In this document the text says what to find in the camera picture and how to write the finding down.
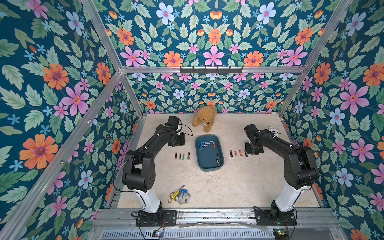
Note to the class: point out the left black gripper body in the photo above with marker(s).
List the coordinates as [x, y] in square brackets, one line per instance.
[178, 140]

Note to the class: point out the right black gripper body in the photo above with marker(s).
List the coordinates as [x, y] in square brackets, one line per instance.
[253, 149]

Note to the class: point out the teal plastic storage tray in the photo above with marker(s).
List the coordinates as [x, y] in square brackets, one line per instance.
[209, 153]

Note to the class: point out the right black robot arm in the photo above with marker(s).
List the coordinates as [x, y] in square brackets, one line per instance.
[300, 169]

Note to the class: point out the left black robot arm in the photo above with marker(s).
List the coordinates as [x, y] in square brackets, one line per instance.
[139, 171]

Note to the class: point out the brown teddy bear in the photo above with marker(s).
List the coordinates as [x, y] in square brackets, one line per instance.
[206, 117]

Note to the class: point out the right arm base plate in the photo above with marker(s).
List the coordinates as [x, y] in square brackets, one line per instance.
[274, 217]

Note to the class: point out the black wall hook rail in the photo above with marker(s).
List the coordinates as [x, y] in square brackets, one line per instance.
[210, 70]

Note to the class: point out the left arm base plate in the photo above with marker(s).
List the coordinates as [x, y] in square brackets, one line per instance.
[163, 218]

